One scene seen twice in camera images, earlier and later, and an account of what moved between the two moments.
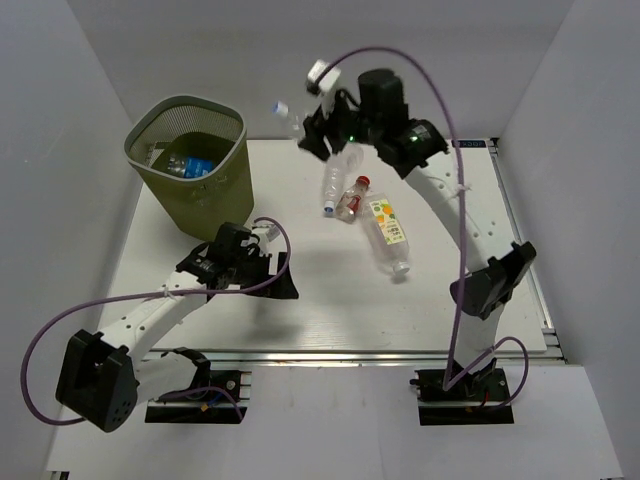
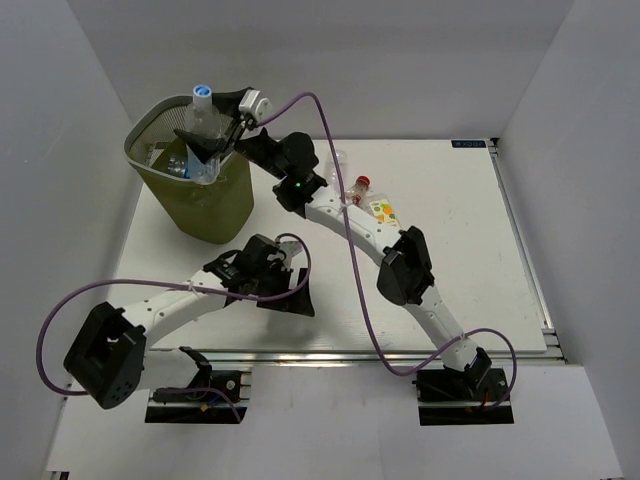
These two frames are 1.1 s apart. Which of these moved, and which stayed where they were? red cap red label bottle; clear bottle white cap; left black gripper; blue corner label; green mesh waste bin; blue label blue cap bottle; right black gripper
Moved: clear bottle white cap; left black gripper; right black gripper
Stayed: blue label blue cap bottle; red cap red label bottle; green mesh waste bin; blue corner label
